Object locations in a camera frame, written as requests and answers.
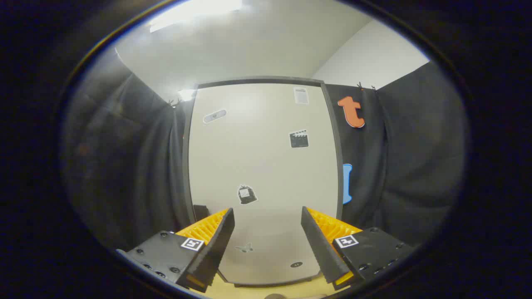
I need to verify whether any grey shoe cabinet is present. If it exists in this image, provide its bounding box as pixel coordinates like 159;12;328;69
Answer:
182;76;345;288

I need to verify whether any white shoe cabinet door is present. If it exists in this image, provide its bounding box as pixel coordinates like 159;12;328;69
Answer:
188;83;339;286

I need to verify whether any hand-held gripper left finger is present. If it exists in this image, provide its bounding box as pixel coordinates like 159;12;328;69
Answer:
116;208;236;293

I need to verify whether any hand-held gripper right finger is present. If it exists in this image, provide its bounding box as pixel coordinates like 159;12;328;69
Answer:
301;206;416;291

